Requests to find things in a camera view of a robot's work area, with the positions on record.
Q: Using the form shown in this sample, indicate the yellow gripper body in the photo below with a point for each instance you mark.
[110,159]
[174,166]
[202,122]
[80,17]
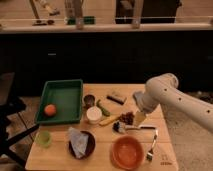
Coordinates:
[139,118]

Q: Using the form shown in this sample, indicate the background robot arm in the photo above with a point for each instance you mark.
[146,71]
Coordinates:
[52,11]

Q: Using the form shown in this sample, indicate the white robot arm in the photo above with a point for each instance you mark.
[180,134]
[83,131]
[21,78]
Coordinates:
[163,89]

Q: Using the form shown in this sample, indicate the red bowl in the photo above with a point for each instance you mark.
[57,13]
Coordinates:
[127,153]

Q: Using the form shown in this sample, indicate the brown grape bunch toy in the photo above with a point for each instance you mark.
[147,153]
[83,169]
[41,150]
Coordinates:
[127,118]

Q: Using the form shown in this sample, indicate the black dish brush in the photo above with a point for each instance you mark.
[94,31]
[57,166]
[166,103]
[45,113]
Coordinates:
[121,127]

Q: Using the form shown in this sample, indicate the yellow banana toy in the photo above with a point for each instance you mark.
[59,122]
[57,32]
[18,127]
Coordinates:
[108,120]

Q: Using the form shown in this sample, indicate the green pepper toy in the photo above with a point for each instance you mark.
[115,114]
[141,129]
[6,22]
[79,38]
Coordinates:
[105,112]

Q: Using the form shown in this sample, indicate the metal fork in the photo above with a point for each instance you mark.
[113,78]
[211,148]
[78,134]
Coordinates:
[150,152]

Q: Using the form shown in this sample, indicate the white round container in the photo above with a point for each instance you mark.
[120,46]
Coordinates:
[94,115]

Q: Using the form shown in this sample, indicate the small metal cup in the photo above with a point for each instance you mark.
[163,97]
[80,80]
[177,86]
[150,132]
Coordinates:
[89,100]

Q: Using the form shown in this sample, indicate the dark brown plate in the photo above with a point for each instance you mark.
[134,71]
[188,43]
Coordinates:
[89,147]

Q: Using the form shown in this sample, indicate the grey folded cloth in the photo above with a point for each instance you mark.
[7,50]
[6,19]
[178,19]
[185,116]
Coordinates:
[78,141]

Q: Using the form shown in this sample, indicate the green plastic tray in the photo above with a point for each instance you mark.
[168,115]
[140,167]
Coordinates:
[66,96]

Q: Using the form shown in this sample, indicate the orange fruit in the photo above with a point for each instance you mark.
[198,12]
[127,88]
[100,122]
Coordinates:
[50,110]

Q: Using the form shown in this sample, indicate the light green cup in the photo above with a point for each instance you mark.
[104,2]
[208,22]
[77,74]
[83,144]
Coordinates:
[43,139]

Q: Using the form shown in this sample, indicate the green box on shelf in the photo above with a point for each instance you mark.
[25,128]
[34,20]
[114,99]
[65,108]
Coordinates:
[88,20]

